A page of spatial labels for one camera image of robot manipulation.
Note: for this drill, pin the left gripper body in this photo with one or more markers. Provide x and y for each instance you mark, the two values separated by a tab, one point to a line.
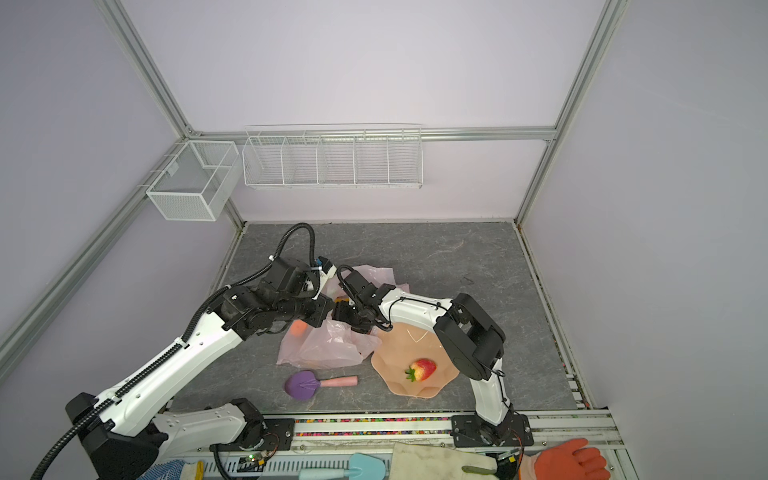
310	310

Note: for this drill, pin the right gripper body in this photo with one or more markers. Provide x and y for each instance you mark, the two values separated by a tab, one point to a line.
352	316

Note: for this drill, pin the orange tangerine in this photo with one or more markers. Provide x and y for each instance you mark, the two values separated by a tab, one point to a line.
298	327

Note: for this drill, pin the pink plastic bag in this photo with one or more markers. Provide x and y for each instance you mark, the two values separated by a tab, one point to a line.
333	345

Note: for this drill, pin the red strawberry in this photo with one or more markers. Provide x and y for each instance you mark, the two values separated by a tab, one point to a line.
420	370

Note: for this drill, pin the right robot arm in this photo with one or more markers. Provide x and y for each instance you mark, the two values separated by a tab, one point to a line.
472	340

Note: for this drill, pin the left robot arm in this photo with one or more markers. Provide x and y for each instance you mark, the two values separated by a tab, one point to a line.
123	430

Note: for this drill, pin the beige wavy fruit plate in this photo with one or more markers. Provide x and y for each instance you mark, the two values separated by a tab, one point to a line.
403	345

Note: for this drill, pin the beige cloth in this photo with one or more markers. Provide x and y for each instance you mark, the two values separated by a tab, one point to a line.
417	462

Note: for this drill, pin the small white mesh basket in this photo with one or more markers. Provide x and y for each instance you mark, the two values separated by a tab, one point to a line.
198	181

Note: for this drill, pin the blue white knit glove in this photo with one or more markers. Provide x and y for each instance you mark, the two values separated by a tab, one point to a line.
172	470

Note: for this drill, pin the orange rubber glove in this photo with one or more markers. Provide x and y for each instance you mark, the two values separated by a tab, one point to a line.
572	460

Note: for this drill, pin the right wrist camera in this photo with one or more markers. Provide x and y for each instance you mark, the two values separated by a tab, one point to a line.
357	285

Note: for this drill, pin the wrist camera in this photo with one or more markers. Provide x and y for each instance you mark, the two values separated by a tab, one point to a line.
296	278
357	285

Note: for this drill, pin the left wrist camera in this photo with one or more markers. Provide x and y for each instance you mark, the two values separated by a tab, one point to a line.
296	278

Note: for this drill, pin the purple scoop pink handle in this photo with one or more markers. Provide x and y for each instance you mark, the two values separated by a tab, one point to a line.
304	385

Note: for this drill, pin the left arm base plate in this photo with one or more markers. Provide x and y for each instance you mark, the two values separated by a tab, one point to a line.
272	434

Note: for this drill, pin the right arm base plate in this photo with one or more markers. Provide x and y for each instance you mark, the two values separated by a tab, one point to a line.
469	430

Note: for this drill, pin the long white wire basket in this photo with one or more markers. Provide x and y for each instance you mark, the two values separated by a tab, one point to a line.
333	156

